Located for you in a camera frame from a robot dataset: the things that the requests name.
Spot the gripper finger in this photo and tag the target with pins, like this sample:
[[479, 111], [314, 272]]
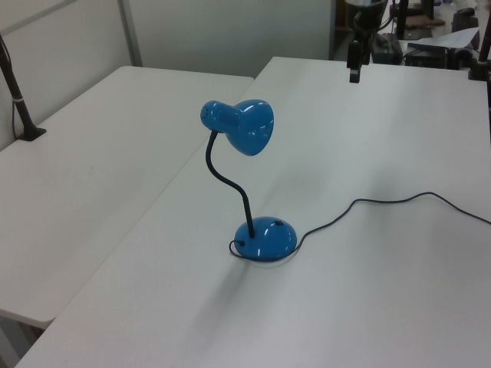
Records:
[[352, 76], [358, 76]]

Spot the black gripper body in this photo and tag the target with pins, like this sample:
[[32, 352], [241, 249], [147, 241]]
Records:
[[358, 53]]

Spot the blue gooseneck desk lamp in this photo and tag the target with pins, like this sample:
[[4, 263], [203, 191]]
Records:
[[264, 239]]

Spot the black box with green parts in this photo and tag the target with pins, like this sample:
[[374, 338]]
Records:
[[389, 50]]

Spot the thin black vertical pole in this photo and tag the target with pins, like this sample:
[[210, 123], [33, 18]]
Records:
[[402, 19]]

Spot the black equipment case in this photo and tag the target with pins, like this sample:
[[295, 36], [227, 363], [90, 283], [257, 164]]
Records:
[[429, 55]]

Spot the brown flat board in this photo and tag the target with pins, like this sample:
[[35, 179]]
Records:
[[424, 22]]

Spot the pale blue paper sheet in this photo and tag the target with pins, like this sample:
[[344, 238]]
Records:
[[454, 38]]

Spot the black office chair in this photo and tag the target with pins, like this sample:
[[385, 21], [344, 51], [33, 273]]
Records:
[[464, 19]]

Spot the black clamped camera stand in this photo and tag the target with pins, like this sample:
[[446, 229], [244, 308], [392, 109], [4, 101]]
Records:
[[479, 61]]

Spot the black camera stand with base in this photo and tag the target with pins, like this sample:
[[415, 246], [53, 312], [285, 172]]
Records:
[[21, 111]]

